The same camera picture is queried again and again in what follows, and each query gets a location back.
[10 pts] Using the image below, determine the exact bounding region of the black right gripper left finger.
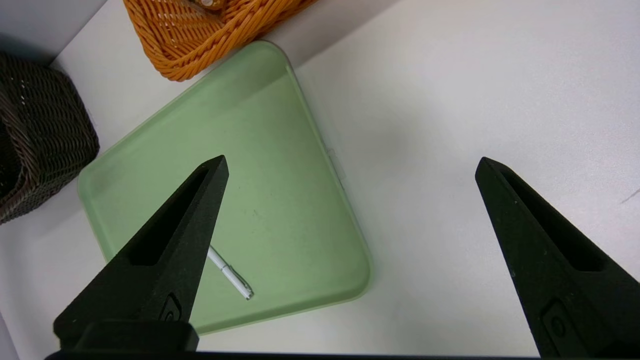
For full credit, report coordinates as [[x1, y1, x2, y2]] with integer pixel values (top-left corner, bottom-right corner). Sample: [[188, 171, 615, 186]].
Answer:
[[53, 155, 230, 351]]

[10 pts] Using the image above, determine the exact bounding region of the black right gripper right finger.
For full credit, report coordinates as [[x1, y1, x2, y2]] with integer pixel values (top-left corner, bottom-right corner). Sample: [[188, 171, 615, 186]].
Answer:
[[475, 156, 640, 357]]

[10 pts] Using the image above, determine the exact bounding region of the white slim pen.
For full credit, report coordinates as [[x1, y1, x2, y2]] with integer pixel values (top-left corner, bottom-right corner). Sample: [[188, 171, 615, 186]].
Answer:
[[206, 245, 255, 301]]

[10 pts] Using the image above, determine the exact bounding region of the clear brown snack bar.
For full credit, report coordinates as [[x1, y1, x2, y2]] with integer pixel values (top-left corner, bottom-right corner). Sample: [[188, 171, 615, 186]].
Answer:
[[182, 0, 227, 12]]

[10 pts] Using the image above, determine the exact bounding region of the dark brown wicker basket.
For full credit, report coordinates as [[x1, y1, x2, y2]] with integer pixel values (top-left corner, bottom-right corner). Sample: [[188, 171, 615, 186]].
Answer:
[[0, 50, 101, 226]]

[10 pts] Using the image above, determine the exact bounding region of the orange wicker basket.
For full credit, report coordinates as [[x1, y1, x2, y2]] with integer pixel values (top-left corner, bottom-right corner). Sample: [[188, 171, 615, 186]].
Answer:
[[123, 0, 321, 82]]

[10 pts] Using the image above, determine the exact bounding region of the light green plastic tray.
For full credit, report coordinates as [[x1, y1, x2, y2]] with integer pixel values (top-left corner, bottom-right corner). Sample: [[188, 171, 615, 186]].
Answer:
[[77, 40, 373, 335]]

